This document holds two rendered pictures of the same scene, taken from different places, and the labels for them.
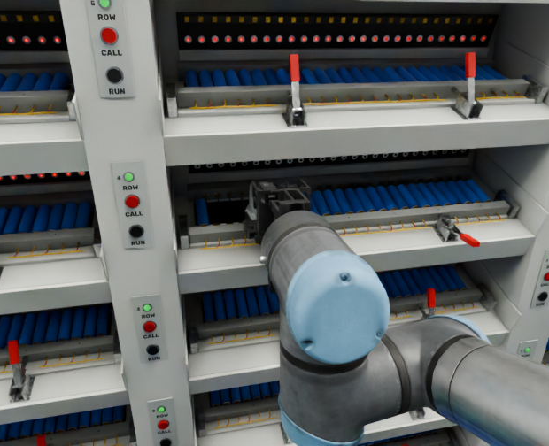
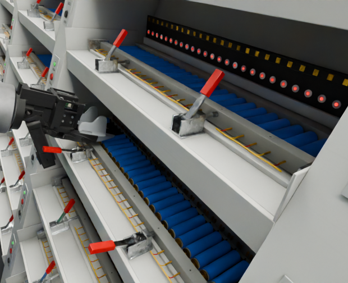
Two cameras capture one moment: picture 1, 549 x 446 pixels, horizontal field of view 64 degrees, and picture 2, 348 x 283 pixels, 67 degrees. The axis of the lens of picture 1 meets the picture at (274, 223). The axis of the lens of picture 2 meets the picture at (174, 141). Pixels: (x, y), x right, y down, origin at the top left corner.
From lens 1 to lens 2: 74 cm
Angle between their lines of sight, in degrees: 54
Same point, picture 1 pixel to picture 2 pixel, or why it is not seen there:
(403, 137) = (129, 114)
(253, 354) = (54, 210)
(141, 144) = (62, 50)
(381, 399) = not seen: outside the picture
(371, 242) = (101, 195)
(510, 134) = (201, 183)
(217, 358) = (49, 195)
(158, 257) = not seen: hidden behind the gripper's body
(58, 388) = (27, 151)
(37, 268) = not seen: hidden behind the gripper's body
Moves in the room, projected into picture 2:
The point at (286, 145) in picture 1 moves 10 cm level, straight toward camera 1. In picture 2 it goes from (90, 80) to (35, 64)
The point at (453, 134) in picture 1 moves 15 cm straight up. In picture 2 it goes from (156, 138) to (200, 25)
